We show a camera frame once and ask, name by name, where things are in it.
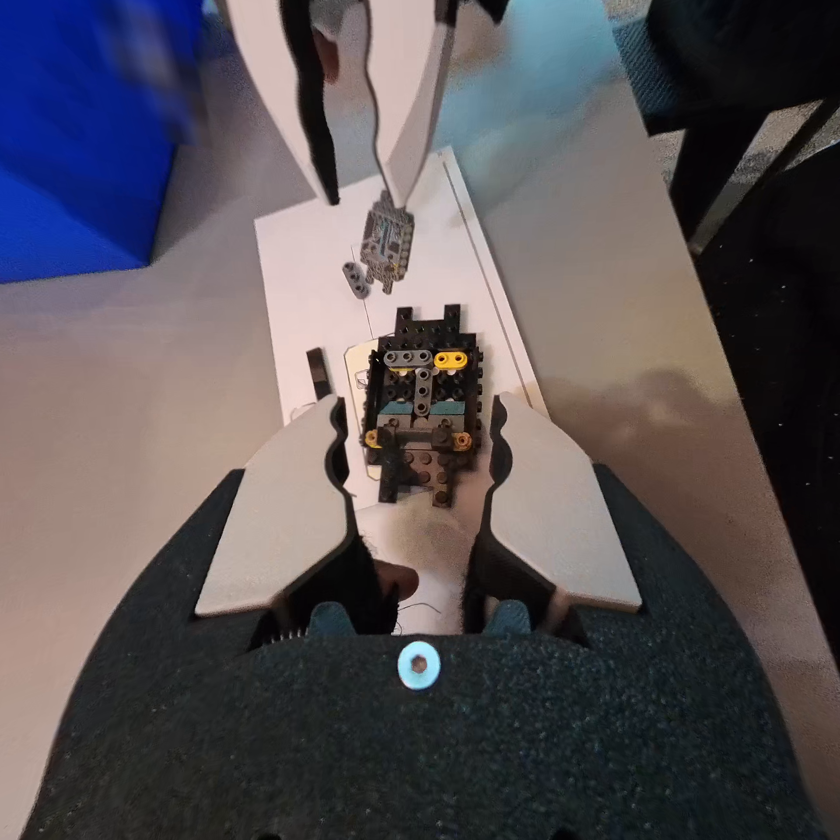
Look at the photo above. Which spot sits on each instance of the blue storage bin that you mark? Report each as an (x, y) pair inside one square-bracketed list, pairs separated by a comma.
[(72, 164)]

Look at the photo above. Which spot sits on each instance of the grey three-hole lego plate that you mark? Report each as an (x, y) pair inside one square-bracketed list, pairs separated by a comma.
[(355, 280)]

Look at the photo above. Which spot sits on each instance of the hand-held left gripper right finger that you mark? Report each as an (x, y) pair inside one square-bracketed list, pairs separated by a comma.
[(558, 518)]

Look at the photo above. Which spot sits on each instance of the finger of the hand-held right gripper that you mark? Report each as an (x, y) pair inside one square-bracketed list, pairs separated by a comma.
[(269, 59), (407, 85)]

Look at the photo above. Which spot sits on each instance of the white instruction booklet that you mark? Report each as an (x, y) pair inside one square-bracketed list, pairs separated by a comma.
[(308, 289)]

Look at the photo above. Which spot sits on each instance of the black lego tile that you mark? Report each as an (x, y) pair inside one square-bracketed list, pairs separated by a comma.
[(319, 373)]

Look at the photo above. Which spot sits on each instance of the person's right hand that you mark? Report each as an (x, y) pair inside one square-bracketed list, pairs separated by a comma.
[(328, 58)]

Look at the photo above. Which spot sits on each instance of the black speckled clothing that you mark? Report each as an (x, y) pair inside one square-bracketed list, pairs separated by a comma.
[(787, 394)]

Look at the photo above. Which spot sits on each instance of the black chair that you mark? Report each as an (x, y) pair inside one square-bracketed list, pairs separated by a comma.
[(722, 52)]

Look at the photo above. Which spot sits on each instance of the person's left hand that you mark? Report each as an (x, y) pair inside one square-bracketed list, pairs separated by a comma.
[(397, 581)]

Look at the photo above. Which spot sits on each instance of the black lego model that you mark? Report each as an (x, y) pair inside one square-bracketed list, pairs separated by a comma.
[(423, 467)]

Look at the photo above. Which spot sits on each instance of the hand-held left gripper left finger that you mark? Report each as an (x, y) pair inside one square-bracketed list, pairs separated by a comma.
[(275, 525)]

